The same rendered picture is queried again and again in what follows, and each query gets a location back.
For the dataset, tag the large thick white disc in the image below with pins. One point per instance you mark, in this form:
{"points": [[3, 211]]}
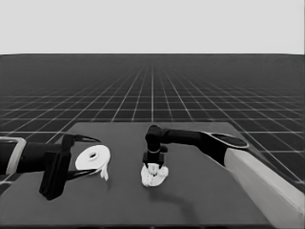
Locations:
{"points": [[92, 165]]}

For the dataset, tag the small white T-shaped piece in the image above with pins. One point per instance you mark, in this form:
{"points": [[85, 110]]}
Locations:
{"points": [[105, 174]]}

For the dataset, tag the white round carrier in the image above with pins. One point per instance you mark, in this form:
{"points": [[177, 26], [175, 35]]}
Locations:
{"points": [[158, 182]]}

